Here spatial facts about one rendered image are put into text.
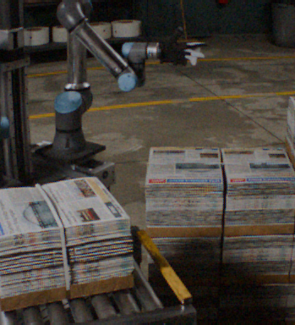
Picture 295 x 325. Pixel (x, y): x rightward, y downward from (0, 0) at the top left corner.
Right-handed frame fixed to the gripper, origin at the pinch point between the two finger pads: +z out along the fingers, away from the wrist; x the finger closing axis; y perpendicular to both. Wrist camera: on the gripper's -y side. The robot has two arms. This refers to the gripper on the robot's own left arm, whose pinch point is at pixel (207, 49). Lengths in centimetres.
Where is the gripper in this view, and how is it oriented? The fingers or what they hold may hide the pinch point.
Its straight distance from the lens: 263.5
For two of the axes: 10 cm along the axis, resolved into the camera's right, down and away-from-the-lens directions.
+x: -1.8, 4.7, -8.6
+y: 0.3, 8.8, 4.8
